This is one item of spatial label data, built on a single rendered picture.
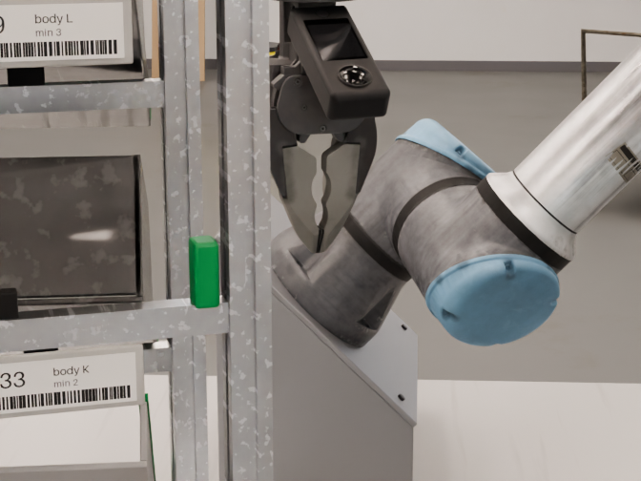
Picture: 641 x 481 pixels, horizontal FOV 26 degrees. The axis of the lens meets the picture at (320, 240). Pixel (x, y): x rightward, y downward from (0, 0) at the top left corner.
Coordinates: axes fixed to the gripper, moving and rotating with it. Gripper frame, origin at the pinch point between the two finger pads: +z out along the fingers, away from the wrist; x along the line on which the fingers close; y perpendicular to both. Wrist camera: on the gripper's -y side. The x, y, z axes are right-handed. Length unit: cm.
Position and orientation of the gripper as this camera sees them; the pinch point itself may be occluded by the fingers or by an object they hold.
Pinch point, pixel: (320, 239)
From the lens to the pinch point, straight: 110.3
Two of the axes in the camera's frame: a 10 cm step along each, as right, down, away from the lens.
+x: -9.6, 0.7, -2.6
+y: -2.7, -2.5, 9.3
